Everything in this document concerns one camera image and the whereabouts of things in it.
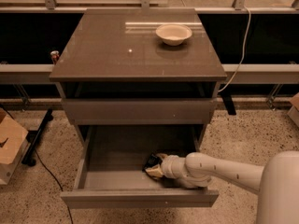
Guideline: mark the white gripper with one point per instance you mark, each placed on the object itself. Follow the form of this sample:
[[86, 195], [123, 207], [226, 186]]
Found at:
[[168, 167]]

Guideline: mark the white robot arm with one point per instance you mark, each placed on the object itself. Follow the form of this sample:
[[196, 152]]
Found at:
[[276, 184]]

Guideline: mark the open grey middle drawer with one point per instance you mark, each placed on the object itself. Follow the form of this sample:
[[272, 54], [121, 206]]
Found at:
[[111, 170]]

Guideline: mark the closed grey top drawer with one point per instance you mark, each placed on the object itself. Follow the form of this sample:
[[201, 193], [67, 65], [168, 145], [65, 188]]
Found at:
[[139, 112]]

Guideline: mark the grey drawer cabinet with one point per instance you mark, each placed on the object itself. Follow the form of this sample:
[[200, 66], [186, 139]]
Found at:
[[115, 54]]

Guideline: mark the black stand leg right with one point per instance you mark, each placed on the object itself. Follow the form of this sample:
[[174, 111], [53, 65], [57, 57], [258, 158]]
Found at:
[[228, 103]]

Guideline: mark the black stand leg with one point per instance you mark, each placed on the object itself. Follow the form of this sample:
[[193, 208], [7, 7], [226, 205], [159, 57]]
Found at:
[[228, 103], [33, 138]]

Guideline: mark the black stand leg left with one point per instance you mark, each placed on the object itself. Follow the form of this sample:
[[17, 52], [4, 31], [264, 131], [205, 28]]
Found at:
[[33, 138]]

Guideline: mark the white paper bowl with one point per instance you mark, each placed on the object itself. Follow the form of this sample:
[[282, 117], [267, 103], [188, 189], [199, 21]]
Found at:
[[173, 34]]

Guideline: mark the box at right edge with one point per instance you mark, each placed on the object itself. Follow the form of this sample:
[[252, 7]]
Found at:
[[293, 113]]

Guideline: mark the cardboard box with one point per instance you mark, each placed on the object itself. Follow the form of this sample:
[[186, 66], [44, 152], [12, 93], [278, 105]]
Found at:
[[12, 145]]

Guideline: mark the red soda can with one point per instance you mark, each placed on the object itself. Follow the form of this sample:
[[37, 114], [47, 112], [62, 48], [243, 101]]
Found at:
[[55, 55]]

